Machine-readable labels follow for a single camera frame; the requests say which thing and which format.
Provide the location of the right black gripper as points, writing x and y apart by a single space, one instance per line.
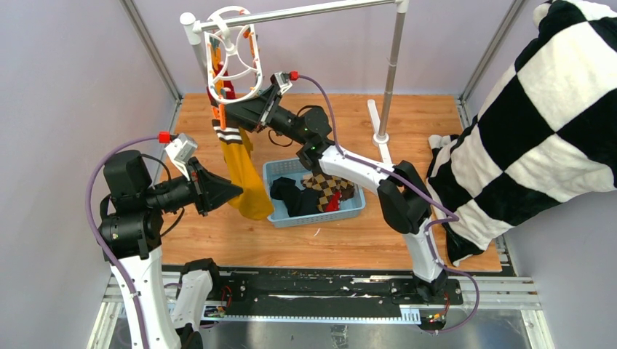
250 114

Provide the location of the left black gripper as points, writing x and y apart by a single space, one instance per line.
210 189

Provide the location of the mustard yellow sock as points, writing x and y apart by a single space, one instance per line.
253 203

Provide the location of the black sock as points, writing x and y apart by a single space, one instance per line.
285 189
304 202

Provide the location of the light blue plastic basket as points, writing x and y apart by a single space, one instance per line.
292 169

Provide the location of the brown argyle sock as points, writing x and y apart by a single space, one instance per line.
326 185

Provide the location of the red snowflake christmas sock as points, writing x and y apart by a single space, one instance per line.
334 203

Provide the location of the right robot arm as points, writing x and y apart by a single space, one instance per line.
402 196

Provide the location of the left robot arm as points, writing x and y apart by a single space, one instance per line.
131 223

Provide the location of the white round sock hanger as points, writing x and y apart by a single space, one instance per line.
236 46

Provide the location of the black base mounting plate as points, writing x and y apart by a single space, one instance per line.
286 293

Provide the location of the white grey drying rack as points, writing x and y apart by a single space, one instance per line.
194 30

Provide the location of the black white checkered blanket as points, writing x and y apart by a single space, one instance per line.
545 134

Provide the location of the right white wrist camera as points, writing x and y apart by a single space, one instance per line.
282 81

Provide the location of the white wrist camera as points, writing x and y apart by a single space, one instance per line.
282 81
179 151

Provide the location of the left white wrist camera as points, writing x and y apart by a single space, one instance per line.
179 151

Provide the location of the aluminium frame rail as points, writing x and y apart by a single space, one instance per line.
499 310

